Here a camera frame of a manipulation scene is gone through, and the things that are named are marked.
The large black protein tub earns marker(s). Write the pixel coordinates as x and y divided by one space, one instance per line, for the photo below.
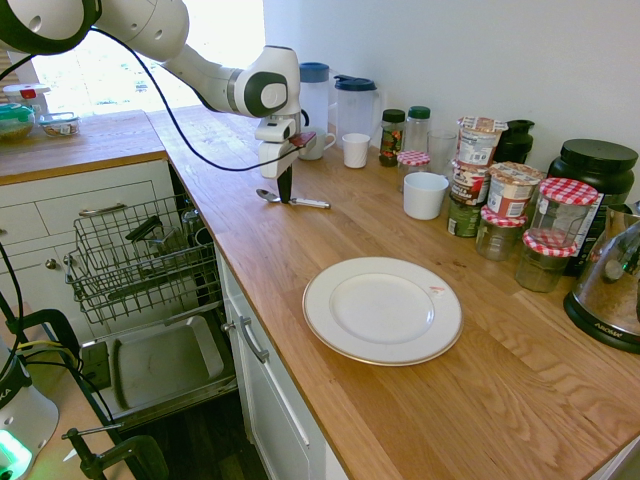
595 165

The food container with red clip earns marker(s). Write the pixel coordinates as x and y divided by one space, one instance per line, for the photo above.
25 95

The white base cabinet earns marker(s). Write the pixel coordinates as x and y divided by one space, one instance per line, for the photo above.
275 415

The steel electric kettle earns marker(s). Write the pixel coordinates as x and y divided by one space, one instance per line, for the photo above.
605 295

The white paper cup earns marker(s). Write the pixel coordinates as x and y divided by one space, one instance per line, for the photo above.
356 150

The white plate with gold rim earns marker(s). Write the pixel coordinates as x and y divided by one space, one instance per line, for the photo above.
382 310

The round metal cabinet knob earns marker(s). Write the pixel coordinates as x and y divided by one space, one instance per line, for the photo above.
51 264

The brown chocolate oatmeal cup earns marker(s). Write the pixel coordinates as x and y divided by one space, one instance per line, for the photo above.
469 185

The small clear glass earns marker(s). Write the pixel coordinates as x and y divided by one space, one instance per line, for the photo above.
190 222

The black screw clamp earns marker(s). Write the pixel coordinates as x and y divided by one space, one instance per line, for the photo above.
135 450

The spice jar with black lid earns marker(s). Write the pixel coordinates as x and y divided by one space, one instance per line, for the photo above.
392 140

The dark mug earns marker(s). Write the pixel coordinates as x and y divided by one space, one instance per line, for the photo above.
205 237

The white drawer cabinet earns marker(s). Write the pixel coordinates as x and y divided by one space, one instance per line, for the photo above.
50 220

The clear food container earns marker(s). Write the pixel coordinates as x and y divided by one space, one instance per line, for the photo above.
60 125

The small jar red checked lid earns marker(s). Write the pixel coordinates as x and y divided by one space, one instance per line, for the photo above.
413 159

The food container with green lid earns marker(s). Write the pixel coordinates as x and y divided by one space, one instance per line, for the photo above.
15 122

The clear jar with green lid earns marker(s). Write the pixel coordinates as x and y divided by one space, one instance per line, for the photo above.
418 130

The clear drinking glass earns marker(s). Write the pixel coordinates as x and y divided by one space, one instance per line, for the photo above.
442 150

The white oatmeal cup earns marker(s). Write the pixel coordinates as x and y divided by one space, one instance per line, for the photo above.
480 142

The tall pitcher with blue lid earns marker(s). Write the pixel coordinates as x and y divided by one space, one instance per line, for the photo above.
315 100

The glass jar red checked lid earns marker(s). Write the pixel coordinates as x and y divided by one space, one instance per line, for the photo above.
542 270
500 237
565 210

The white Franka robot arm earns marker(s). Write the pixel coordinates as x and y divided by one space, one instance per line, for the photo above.
150 30

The grey dishwasher door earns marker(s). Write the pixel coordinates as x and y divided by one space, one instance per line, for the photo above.
165 355

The bright window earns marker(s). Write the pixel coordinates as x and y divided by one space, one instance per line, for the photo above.
225 30

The black shaker bottle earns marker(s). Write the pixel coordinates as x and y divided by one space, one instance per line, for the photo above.
515 142

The wrist camera with red part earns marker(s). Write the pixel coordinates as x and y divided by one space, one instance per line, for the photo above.
304 140

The red oatmeal cup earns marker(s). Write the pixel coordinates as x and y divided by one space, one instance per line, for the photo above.
512 192

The dark green C-clamp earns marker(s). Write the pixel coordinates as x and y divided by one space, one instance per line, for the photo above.
55 320

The wide pitcher with dark lid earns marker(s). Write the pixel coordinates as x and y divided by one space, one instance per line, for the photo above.
357 115

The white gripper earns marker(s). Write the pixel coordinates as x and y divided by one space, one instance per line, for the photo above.
275 160

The green tin can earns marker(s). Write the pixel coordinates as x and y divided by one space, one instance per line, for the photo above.
462 220

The black utensil in rack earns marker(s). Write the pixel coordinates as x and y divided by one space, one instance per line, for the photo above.
145 229

